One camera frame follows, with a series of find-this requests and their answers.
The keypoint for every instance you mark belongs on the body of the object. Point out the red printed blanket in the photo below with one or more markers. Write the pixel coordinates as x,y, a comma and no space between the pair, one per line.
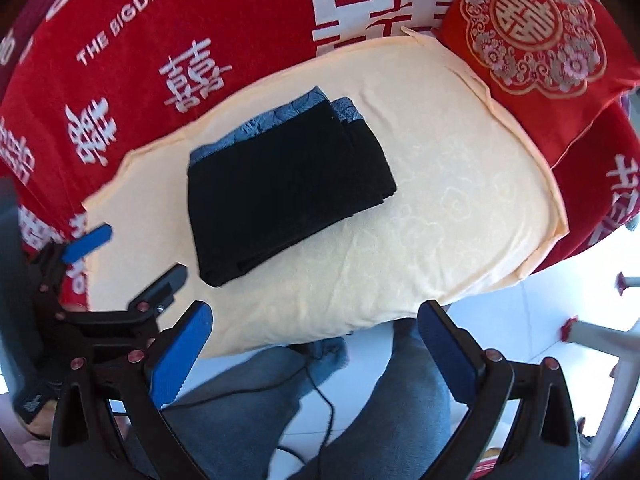
225,20

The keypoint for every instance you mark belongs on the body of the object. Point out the operator legs in jeans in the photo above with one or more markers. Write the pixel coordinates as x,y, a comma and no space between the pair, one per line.
331,410

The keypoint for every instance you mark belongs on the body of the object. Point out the black pants with grey waistband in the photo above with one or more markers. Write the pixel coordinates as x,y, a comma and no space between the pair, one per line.
280,185

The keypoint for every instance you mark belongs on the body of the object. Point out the cream pillow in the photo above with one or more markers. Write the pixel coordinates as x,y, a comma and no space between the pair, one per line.
425,185

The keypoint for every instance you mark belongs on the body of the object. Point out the person's left leg in jeans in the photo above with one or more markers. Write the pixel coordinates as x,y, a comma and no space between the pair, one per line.
240,410

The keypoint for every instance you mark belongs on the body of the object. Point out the person's leg in jeans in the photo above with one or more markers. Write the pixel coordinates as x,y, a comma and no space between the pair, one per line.
400,425
240,410

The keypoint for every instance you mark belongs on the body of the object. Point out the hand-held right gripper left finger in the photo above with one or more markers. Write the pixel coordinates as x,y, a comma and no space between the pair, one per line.
180,355

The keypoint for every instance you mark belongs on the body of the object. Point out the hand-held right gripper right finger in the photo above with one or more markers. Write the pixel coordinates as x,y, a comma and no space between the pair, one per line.
445,355

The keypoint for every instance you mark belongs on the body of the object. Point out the red embroidered cushion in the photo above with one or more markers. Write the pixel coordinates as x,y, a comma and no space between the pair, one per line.
530,25

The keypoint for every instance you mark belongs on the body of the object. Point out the white metal frame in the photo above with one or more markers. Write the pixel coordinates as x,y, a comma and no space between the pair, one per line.
600,332

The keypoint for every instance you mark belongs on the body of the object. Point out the person's right leg in jeans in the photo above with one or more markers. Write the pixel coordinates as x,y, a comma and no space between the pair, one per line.
400,425

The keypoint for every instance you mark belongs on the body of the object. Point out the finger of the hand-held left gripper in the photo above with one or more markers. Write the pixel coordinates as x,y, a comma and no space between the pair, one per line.
90,242
160,287

